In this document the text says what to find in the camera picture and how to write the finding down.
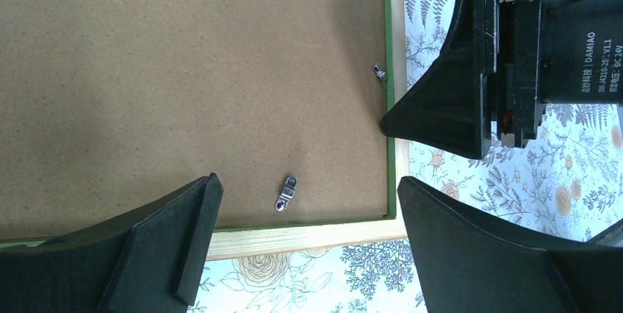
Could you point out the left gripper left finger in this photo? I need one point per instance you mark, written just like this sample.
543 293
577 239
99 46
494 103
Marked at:
149 259

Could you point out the wooden picture frame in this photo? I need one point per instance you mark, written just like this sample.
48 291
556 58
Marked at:
399 33

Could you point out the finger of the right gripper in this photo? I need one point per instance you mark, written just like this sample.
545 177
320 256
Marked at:
610 237

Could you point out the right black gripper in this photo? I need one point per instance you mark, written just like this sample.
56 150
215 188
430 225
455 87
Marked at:
448 106

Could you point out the floral tablecloth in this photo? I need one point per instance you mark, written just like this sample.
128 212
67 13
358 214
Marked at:
567 182

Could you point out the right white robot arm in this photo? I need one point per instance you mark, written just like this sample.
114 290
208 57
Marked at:
581 63

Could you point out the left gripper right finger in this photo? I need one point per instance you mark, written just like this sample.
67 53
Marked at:
470 261

